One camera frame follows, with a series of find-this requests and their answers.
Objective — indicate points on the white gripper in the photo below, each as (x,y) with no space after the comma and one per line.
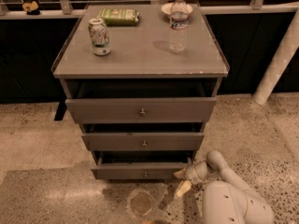
(193,174)

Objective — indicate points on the round floor drain cover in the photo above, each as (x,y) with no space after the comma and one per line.
(141,204)

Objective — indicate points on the small yellow object on ledge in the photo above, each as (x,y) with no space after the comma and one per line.
(31,8)

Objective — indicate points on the grey drawer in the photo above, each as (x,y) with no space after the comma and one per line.
(145,165)
(142,141)
(141,110)

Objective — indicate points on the white diagonal pillar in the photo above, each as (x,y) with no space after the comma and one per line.
(283,55)

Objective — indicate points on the white bowl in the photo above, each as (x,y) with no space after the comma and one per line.
(166,9)

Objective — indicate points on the grey top drawer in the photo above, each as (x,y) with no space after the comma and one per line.
(141,110)

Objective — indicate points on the white green soda can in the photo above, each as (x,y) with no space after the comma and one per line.
(99,36)

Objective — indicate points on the clear plastic water bottle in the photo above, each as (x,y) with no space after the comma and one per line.
(179,22)

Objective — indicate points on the green snack packet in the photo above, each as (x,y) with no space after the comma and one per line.
(119,16)

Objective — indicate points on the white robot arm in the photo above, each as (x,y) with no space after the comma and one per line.
(229,201)

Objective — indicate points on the grey bottom drawer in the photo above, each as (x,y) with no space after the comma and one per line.
(145,165)

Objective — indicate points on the grey wooden drawer cabinet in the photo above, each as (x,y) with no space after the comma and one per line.
(141,65)

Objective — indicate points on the grey middle drawer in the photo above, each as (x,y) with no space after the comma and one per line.
(142,141)

